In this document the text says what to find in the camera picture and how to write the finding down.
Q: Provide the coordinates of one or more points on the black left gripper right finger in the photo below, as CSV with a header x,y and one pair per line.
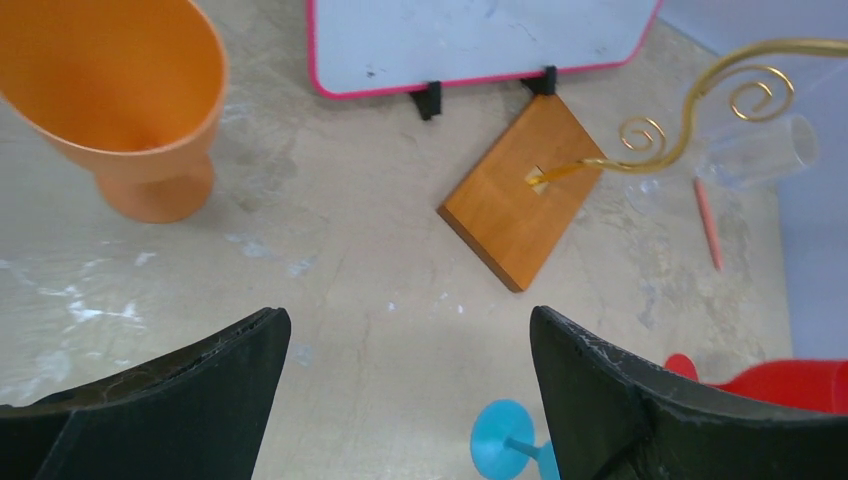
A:
x,y
614,415

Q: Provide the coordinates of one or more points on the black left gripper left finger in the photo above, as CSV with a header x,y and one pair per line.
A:
x,y
199,412

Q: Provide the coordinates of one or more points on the orange plastic wine glass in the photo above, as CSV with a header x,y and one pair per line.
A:
x,y
131,91

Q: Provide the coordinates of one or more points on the blue plastic wine glass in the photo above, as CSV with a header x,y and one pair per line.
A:
x,y
502,442

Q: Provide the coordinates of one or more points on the red plastic wine glass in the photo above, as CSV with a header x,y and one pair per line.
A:
x,y
813,385

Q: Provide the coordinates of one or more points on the pink pencil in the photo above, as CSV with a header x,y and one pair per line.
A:
x,y
709,224

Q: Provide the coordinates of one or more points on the pink framed whiteboard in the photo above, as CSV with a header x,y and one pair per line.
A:
x,y
361,48

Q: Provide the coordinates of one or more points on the gold wire wine glass rack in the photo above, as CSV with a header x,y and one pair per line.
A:
x,y
512,208

